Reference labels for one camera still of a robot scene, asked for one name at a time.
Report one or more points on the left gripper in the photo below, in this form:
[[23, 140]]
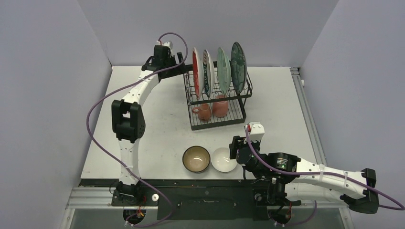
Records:
[[178, 71]]

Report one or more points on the small orange mug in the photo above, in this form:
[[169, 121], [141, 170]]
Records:
[[203, 112]]

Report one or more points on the dark blue plate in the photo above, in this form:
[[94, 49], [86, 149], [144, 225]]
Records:
[[238, 67]]

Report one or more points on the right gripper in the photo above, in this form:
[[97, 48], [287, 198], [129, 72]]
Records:
[[236, 146]]

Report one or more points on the black wire dish rack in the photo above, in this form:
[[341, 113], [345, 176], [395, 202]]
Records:
[[236, 112]]

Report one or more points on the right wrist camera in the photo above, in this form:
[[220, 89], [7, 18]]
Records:
[[255, 131]]

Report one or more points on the aluminium rail right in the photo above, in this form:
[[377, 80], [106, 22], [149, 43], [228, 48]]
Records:
[[309, 121]]

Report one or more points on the white plate blue rim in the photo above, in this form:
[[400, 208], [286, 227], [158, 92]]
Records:
[[208, 70]]

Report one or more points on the light green flower plate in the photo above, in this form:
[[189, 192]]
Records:
[[223, 70]]

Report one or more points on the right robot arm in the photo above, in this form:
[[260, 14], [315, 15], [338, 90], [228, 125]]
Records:
[[291, 178]]

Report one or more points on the brown black bowl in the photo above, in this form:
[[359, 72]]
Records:
[[196, 159]]

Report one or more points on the large pink mug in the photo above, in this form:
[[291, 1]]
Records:
[[220, 108]]

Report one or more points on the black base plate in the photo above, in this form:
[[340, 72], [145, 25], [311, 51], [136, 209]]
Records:
[[195, 199]]

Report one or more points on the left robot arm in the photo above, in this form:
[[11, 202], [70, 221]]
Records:
[[128, 122]]

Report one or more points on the red teal plate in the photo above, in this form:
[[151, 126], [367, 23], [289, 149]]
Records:
[[198, 76]]

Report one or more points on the white bowl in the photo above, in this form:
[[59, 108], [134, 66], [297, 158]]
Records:
[[221, 161]]

